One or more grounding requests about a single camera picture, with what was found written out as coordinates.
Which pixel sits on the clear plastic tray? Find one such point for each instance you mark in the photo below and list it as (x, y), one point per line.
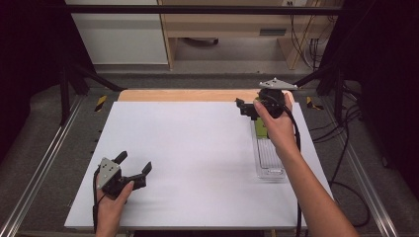
(268, 161)

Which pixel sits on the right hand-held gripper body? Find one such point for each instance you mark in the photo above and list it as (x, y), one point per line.
(275, 98)

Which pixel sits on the wooden desk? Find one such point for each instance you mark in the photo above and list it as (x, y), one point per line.
(214, 26)

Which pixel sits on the black curtain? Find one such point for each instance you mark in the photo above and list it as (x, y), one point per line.
(29, 65)
(378, 65)

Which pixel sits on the person's left hand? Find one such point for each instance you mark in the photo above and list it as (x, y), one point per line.
(110, 210)

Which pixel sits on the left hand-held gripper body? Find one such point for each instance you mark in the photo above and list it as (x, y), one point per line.
(110, 177)

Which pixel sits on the black and yellow tape marker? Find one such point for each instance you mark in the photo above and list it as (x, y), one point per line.
(313, 103)
(101, 103)

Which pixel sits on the aluminium floor rail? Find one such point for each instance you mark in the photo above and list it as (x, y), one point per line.
(36, 177)
(365, 184)

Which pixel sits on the white cabinet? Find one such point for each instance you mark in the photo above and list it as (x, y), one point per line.
(122, 39)

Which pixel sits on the green phone case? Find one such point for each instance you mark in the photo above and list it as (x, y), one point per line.
(260, 130)

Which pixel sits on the black horizontal frame bar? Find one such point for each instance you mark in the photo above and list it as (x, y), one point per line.
(197, 9)

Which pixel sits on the black metal stand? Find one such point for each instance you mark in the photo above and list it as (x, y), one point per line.
(337, 95)
(65, 98)

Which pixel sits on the person's right hand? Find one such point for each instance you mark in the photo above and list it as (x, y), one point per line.
(280, 131)

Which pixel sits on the white wall power socket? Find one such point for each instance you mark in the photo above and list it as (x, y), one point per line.
(298, 2)

